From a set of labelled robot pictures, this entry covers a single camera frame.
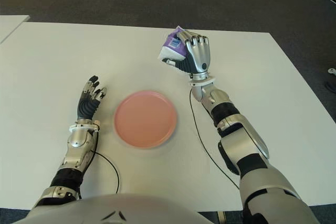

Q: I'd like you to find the silver robot torso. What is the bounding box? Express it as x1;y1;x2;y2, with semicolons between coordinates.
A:
15;194;218;224

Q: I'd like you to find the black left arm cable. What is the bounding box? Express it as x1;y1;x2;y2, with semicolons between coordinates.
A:
78;132;120;199

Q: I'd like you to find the white adjacent table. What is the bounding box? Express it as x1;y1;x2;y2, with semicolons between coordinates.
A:
0;15;30;44

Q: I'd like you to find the pink round plate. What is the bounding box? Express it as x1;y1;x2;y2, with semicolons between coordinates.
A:
113;90;179;149

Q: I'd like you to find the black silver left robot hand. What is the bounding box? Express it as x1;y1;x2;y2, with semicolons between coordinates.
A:
77;75;108;122

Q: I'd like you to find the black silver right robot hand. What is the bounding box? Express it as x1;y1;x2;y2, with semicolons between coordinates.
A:
162;28;212;75

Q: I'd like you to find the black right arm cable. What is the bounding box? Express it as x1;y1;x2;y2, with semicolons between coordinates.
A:
188;90;241;190

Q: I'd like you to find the purple tissue paper pack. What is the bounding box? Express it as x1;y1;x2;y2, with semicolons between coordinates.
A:
157;26;188;63

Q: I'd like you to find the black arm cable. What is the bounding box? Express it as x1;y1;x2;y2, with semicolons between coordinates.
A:
78;132;120;199
188;90;241;190

